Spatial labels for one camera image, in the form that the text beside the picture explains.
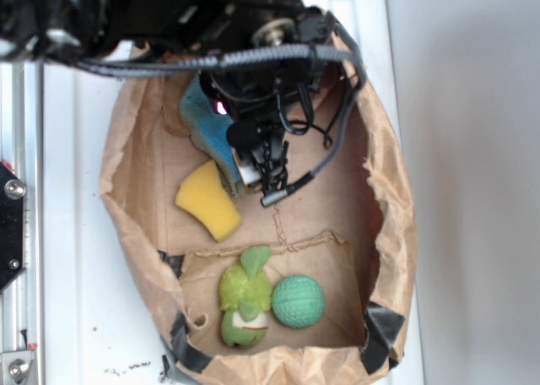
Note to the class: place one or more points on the green dimpled ball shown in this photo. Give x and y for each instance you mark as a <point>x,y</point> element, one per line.
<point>298,301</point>

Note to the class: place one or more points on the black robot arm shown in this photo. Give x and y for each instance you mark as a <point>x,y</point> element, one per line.
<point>242,50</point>

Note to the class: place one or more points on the white plastic tray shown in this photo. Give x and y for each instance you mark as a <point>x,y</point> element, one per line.
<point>97,328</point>

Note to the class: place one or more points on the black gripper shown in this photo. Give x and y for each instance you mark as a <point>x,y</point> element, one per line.
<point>265,102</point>

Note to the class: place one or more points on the light blue cloth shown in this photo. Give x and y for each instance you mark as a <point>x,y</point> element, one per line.
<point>208,131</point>

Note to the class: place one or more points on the yellow sponge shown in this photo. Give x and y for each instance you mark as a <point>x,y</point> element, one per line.
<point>202,195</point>

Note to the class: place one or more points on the black mounting bracket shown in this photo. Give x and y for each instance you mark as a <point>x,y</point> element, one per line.
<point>11,226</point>

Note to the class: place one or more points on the aluminium frame rail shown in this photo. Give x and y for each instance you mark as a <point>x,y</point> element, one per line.
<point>22,332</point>

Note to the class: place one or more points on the green plush toy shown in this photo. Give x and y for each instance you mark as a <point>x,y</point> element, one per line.
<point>245,293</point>

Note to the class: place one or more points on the brown paper bag tray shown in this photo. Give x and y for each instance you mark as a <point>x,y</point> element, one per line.
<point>352,229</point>

